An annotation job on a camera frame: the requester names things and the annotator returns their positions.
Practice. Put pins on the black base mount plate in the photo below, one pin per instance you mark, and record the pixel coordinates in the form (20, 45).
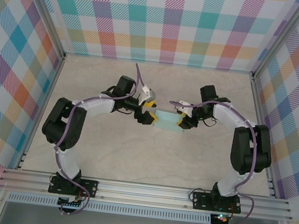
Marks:
(201, 203)
(91, 186)

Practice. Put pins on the aluminium side rail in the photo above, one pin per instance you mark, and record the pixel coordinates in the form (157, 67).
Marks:
(52, 83)
(259, 109)

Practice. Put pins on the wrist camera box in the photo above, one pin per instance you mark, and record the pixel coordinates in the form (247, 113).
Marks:
(184, 105)
(147, 93)

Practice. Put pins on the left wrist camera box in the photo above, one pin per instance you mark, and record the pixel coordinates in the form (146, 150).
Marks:
(147, 93)

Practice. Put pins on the small circuit board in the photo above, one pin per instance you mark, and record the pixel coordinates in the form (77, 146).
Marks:
(222, 218)
(71, 200)

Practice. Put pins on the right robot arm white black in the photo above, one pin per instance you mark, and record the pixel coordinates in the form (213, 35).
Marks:
(254, 149)

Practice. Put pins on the aluminium frame post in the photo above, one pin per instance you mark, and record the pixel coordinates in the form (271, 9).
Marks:
(280, 38)
(45, 14)

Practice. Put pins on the thin aluminium wall rail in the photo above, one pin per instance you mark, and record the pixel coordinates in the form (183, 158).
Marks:
(158, 62)

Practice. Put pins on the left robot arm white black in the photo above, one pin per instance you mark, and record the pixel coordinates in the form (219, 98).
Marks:
(63, 126)

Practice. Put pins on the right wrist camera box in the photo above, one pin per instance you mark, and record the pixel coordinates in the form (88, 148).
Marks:
(184, 105)

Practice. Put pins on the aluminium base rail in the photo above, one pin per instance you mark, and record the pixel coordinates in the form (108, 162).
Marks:
(142, 191)

